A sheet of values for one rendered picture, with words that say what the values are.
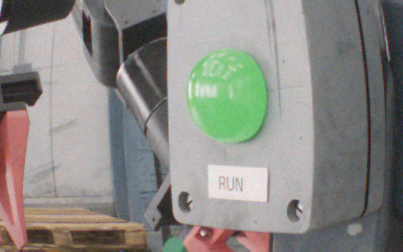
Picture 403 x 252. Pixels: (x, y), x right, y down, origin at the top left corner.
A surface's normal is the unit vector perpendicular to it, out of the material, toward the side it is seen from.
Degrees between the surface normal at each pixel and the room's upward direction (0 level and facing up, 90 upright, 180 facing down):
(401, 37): 90
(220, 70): 63
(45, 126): 90
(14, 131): 81
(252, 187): 90
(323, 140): 90
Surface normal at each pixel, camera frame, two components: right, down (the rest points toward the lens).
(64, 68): 0.61, 0.02
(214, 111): -0.44, 0.31
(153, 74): -0.39, -0.35
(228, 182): -0.79, 0.06
